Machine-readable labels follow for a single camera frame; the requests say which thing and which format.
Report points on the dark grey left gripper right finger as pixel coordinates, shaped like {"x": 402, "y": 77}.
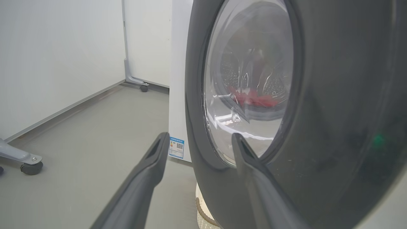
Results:
{"x": 264, "y": 197}

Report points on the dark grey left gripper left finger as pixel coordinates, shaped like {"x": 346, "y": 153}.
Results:
{"x": 136, "y": 190}

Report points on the red cloth garment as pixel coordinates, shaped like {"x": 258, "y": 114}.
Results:
{"x": 254, "y": 99}

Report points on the dark round glass washer door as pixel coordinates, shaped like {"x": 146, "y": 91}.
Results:
{"x": 334, "y": 95}

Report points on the beige perforated laundry basket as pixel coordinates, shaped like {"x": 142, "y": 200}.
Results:
{"x": 203, "y": 219}

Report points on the white front-load washing machine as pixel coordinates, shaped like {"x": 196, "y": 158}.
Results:
{"x": 179, "y": 79}

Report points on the blue energy label sticker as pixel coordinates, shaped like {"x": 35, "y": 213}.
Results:
{"x": 176, "y": 148}

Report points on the grey stand leg with caster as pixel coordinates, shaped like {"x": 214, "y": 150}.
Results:
{"x": 128, "y": 74}
{"x": 16, "y": 154}

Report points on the perforated steel washer drum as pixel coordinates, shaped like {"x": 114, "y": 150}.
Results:
{"x": 230, "y": 73}

